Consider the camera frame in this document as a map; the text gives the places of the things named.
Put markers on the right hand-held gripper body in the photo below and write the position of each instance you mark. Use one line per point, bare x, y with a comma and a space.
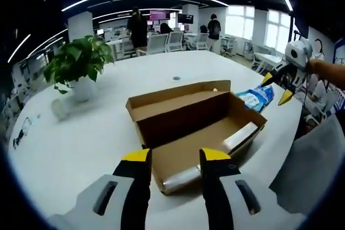
299, 53

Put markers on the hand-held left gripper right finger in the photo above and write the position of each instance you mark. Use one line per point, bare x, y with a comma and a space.
218, 187

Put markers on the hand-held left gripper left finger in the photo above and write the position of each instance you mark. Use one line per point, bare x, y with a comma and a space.
134, 187

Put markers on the blue soft tissue pack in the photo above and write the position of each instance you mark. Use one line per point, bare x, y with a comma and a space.
265, 92

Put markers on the blue wet wipes pack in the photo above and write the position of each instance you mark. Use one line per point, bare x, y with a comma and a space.
250, 102

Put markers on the brown cardboard shoe box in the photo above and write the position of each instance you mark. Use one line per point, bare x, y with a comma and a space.
175, 117

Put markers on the person's right hand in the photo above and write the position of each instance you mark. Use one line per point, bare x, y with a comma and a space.
318, 67

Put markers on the white mesh office chair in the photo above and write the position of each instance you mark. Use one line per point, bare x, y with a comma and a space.
312, 165

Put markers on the black monitor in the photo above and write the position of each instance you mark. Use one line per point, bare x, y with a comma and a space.
186, 18

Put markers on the small clear cup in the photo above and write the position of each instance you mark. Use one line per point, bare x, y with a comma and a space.
60, 108

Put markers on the small black object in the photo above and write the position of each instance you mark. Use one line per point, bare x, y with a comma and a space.
20, 135

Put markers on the green potted plant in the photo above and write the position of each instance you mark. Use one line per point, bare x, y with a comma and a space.
81, 57

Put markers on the purple wall screen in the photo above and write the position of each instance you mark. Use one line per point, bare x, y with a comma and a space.
160, 15

